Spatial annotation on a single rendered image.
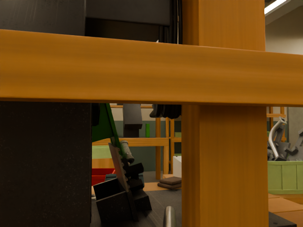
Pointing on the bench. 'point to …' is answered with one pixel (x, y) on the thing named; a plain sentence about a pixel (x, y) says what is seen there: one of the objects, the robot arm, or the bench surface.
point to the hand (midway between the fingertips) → (154, 115)
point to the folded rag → (170, 183)
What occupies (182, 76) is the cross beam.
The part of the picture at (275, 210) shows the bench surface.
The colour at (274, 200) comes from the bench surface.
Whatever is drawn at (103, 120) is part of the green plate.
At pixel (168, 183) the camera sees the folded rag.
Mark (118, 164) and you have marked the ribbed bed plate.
